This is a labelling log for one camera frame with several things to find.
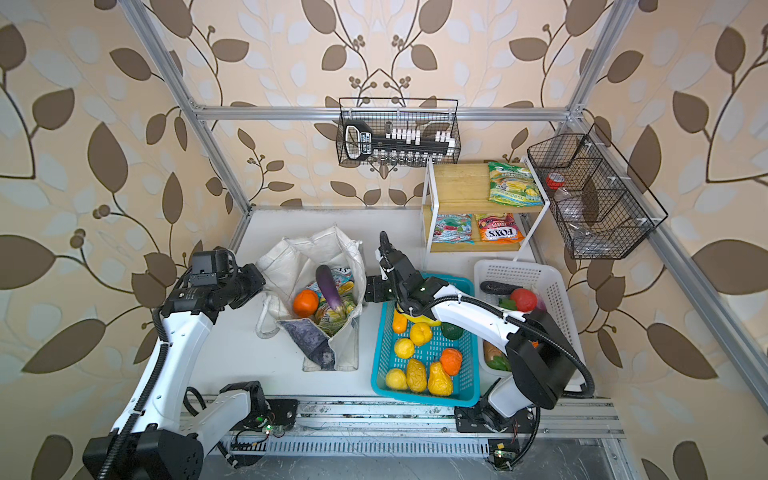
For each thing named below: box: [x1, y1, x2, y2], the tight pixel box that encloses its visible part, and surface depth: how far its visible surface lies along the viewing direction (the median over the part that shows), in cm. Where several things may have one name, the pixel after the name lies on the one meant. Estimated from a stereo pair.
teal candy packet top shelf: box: [332, 267, 355, 295], surface depth 96 cm
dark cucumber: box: [480, 281, 523, 295], surface depth 96 cm
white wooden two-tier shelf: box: [421, 156, 551, 270], surface depth 83 cm
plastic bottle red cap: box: [546, 172, 591, 239], surface depth 76 cm
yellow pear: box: [428, 362, 453, 397], surface depth 76 cm
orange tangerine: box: [292, 289, 319, 318], surface depth 86 cm
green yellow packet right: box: [488, 162, 544, 208], surface depth 78 cm
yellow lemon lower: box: [394, 338, 415, 359], surface depth 83 cm
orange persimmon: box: [440, 348, 463, 376], surface depth 79 cm
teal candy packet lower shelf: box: [432, 214, 475, 245], surface depth 91 cm
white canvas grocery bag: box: [256, 225, 368, 372], surface depth 80 cm
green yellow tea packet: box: [314, 294, 356, 336], surface depth 81 cm
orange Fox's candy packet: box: [478, 213, 524, 244], surface depth 91 cm
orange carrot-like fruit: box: [392, 309, 408, 334], surface depth 88 cm
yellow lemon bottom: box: [385, 368, 407, 390], surface depth 78 cm
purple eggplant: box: [316, 264, 342, 310], surface depth 86 cm
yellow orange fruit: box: [410, 322, 432, 347], surface depth 85 cm
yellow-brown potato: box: [406, 358, 427, 393], surface depth 78 cm
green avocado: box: [441, 322, 465, 340], surface depth 85 cm
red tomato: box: [510, 288, 538, 313], surface depth 90 cm
